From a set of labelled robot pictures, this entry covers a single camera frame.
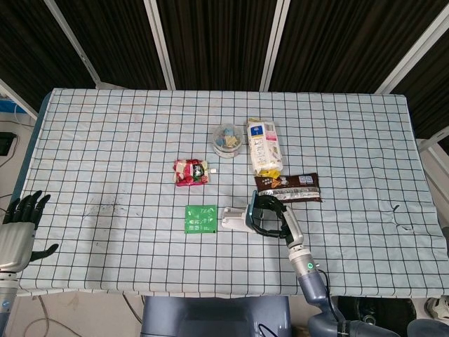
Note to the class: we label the left black grey robot hand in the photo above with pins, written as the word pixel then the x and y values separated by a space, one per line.
pixel 14 244

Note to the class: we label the right black grey robot hand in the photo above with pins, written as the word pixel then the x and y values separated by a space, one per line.
pixel 294 224

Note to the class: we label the black smartphone with blue edge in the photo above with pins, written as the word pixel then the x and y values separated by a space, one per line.
pixel 251 210

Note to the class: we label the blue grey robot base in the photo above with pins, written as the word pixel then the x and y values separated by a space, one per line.
pixel 210 316

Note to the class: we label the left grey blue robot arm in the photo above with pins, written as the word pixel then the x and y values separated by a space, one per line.
pixel 6 302

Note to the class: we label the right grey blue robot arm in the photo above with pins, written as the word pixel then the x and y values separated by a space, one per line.
pixel 314 288

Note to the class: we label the brown snack package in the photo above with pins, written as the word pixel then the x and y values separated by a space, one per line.
pixel 301 182

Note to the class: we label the white snack package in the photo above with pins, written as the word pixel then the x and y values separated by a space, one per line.
pixel 263 147

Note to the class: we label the green tea sachet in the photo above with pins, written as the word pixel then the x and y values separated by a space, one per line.
pixel 200 219

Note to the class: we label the black box on floor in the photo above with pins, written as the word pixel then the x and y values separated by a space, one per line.
pixel 6 144

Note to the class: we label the clear jar of coloured clips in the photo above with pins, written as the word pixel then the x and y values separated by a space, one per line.
pixel 227 142

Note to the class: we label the red spouted drink pouch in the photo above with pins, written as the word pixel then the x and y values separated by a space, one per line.
pixel 191 172

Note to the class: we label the blue checkered tablecloth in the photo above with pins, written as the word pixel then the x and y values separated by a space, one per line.
pixel 122 140

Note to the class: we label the white sneaker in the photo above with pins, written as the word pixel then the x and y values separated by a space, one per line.
pixel 438 309

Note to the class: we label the white partition post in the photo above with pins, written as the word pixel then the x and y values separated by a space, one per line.
pixel 72 42
pixel 433 142
pixel 274 42
pixel 160 42
pixel 17 98
pixel 414 49

